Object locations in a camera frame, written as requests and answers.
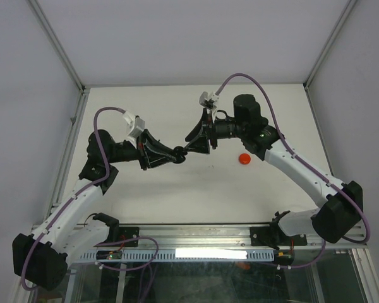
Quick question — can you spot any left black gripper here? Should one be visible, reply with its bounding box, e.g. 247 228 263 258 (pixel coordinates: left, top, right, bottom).
107 129 177 170

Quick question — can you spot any metal corner frame post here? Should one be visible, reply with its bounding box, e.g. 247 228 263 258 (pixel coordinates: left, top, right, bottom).
303 0 359 91

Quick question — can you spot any left metal frame post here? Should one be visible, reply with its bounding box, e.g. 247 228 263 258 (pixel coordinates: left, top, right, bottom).
26 0 85 93

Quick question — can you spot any orange charging case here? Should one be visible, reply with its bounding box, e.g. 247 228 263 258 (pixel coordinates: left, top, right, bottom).
238 153 251 165

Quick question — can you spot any white slotted cable duct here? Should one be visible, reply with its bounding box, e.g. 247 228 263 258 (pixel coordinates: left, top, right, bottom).
76 248 274 263

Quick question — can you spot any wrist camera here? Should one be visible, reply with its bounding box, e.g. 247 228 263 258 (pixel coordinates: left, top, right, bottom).
199 92 219 110
123 111 145 146

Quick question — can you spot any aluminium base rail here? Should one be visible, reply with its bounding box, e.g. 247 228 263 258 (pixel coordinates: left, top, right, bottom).
117 223 368 251

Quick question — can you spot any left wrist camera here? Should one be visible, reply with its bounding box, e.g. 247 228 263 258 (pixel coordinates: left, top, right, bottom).
123 111 145 146

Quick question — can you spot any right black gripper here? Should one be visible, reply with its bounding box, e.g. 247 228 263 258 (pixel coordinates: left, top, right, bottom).
184 108 247 155

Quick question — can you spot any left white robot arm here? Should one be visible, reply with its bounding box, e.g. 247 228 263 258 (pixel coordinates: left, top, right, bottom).
12 129 188 290

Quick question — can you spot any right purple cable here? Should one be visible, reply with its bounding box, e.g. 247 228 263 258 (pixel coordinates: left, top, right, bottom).
214 73 371 270

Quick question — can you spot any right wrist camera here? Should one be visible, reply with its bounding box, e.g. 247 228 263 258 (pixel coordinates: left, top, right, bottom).
199 92 219 110

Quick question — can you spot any black charging case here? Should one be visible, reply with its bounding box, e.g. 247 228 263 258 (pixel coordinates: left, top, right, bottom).
173 146 188 164

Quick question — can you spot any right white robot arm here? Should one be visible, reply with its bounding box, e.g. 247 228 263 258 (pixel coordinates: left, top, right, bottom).
185 92 363 248

